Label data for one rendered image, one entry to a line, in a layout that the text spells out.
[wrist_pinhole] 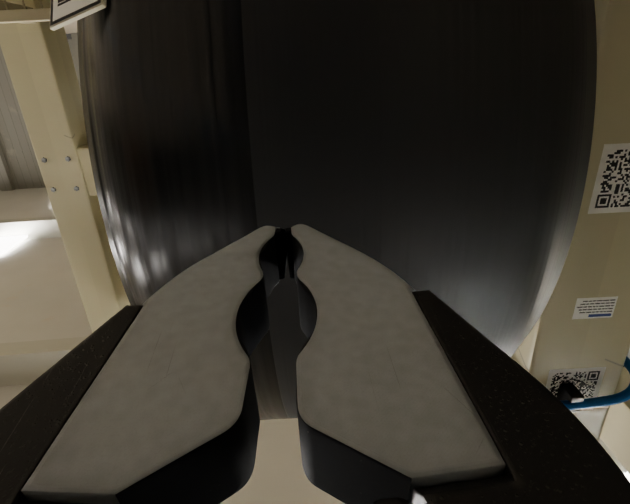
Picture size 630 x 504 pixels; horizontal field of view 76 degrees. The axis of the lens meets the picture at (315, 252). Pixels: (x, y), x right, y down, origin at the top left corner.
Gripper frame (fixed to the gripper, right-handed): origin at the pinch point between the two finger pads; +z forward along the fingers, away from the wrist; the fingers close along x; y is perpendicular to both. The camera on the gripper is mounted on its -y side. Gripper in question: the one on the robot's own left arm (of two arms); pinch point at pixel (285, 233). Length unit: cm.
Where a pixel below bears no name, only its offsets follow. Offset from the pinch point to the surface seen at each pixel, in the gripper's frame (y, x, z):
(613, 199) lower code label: 13.2, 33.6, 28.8
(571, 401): 39, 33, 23
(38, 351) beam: 251, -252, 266
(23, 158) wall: 302, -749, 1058
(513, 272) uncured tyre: 7.7, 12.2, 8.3
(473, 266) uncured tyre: 7.0, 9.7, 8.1
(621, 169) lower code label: 10.0, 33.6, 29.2
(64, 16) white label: -5.8, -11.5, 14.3
